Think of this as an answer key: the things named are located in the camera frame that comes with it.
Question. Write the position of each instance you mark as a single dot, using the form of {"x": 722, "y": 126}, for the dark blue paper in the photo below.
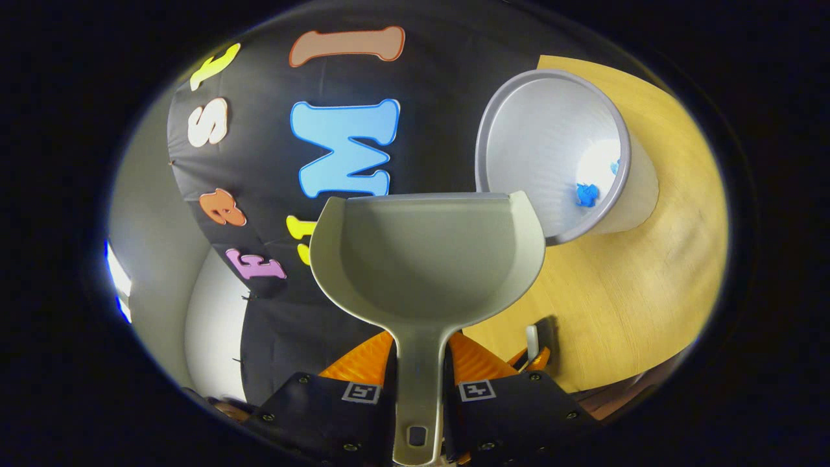
{"x": 587, "y": 194}

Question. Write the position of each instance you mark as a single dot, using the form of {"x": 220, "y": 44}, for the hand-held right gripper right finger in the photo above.
{"x": 519, "y": 415}

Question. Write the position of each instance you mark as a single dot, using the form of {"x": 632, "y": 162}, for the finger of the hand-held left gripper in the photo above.
{"x": 543, "y": 358}

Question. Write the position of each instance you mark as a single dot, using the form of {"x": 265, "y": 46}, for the white garbage bin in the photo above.
{"x": 545, "y": 143}

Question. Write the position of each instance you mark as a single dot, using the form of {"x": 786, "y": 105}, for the white dustpan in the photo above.
{"x": 421, "y": 259}

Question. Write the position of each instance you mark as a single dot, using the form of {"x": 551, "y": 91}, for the black backdrop cloth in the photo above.
{"x": 259, "y": 162}

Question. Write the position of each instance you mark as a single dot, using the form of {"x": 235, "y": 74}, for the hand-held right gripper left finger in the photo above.
{"x": 311, "y": 408}

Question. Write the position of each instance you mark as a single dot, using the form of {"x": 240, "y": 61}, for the light blue paper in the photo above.
{"x": 615, "y": 167}

